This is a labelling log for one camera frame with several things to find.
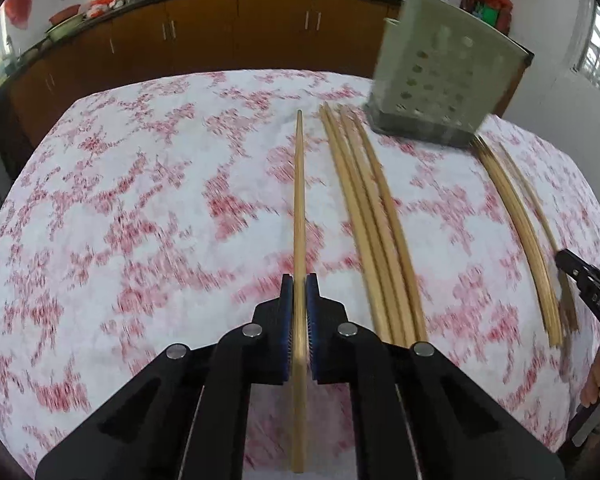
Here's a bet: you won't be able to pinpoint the stacked bowls on counter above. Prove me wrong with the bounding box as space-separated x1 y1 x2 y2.
45 4 84 42

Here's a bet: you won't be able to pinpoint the brown lower kitchen cabinets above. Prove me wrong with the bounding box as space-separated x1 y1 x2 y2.
7 0 527 149

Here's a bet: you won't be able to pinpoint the green perforated utensil holder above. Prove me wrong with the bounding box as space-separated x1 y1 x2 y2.
365 0 532 148

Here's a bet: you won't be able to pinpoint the red plastic bag on wall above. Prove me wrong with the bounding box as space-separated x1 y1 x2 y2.
4 0 32 30

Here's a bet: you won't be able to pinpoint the red bags on counter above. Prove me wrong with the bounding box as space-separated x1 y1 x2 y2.
460 0 513 36

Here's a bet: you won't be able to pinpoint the floral red white tablecloth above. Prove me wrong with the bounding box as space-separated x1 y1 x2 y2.
0 70 600 474

